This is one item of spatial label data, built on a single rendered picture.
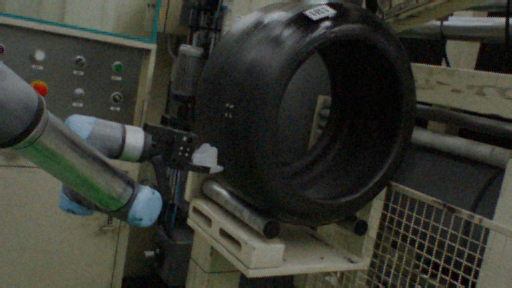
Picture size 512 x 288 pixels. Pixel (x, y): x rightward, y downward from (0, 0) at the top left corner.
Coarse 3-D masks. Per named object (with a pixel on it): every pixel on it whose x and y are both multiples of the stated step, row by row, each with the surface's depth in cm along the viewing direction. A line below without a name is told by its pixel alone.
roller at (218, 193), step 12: (204, 192) 147; (216, 192) 140; (228, 192) 138; (228, 204) 134; (240, 204) 130; (240, 216) 128; (252, 216) 124; (264, 216) 122; (264, 228) 119; (276, 228) 120
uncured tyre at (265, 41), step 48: (240, 48) 116; (288, 48) 110; (336, 48) 149; (384, 48) 123; (240, 96) 111; (336, 96) 154; (384, 96) 146; (240, 144) 113; (336, 144) 157; (384, 144) 145; (240, 192) 123; (288, 192) 118; (336, 192) 145
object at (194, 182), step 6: (192, 174) 145; (198, 174) 146; (204, 174) 147; (210, 174) 148; (192, 180) 145; (198, 180) 146; (204, 180) 147; (216, 180) 149; (186, 186) 147; (192, 186) 146; (198, 186) 147; (186, 192) 147; (192, 192) 146; (198, 192) 147; (186, 198) 147; (192, 198) 147; (210, 198) 150
